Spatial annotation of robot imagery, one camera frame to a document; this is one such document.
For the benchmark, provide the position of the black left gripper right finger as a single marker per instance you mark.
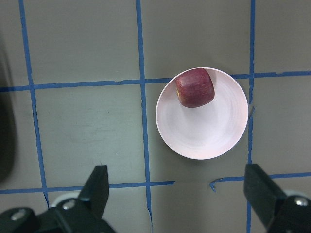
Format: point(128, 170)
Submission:
point(279, 211)

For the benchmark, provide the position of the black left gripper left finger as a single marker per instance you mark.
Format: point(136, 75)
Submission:
point(82, 214)

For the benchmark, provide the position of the pink plate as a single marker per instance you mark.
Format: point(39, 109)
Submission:
point(208, 131)

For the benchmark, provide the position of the red apple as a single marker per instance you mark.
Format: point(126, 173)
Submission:
point(194, 88)

